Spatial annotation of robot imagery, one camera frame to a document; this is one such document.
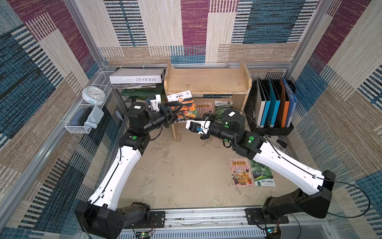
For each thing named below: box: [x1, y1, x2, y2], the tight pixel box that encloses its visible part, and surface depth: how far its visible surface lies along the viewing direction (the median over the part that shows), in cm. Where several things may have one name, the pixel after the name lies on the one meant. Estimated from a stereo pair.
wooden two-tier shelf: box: [164, 61, 253, 142], surface depth 74 cm
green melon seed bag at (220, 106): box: [214, 100, 234, 119], surface depth 96 cm
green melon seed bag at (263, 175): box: [250, 159, 277, 187], surface depth 87 cm
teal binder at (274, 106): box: [266, 78, 281, 128], surface depth 91 cm
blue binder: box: [282, 76, 298, 128], surface depth 89 cm
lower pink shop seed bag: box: [194, 101, 214, 119], surface depth 94 cm
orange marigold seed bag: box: [166, 89, 197, 120], surface depth 69 cm
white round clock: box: [81, 85, 107, 106], surface depth 76 cm
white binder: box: [254, 77, 266, 128], surface depth 91 cm
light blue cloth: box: [84, 105, 105, 129], surface depth 70 cm
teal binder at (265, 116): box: [258, 77, 272, 128], surface depth 91 cm
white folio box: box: [108, 68, 166, 85], surface depth 81 cm
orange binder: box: [277, 78, 290, 128], surface depth 91 cm
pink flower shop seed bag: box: [229, 157, 255, 188], surface depth 89 cm
